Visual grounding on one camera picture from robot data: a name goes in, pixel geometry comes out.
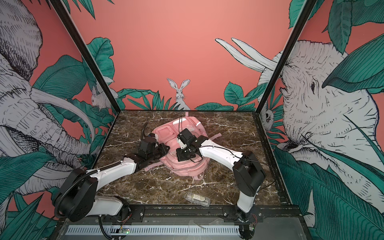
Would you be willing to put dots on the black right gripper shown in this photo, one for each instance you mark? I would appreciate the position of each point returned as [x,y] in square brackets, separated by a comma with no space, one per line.
[181,155]

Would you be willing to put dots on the white ventilation grille strip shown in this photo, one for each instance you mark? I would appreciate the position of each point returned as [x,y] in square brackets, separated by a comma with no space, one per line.
[163,230]

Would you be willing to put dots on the black frame post right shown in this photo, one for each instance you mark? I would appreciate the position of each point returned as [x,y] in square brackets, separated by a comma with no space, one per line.
[298,27]

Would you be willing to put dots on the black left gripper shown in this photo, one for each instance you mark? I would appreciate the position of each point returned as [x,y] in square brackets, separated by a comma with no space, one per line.
[165,151]

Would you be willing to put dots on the black frame post left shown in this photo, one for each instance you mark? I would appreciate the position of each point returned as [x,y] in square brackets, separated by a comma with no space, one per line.
[67,21]

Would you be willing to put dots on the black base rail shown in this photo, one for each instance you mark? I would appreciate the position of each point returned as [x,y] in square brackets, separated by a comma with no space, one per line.
[229,213]

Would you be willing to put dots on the black frame post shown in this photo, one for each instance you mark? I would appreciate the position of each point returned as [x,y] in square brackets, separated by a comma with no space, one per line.
[67,21]
[298,27]

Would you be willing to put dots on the clear plastic eraser box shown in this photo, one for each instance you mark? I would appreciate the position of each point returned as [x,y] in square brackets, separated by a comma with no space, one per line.
[198,199]

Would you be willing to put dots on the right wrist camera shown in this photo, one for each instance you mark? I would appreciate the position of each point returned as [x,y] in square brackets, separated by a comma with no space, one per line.
[187,136]

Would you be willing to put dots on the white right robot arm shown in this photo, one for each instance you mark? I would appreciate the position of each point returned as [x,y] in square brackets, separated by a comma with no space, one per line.
[248,171]

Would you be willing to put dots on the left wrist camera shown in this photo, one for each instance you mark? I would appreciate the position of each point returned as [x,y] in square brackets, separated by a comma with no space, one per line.
[147,147]

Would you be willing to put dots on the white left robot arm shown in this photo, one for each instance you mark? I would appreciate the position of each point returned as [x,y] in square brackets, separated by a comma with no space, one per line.
[78,197]

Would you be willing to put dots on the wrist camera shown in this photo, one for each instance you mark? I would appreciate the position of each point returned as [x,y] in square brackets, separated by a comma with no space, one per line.
[187,136]
[147,147]

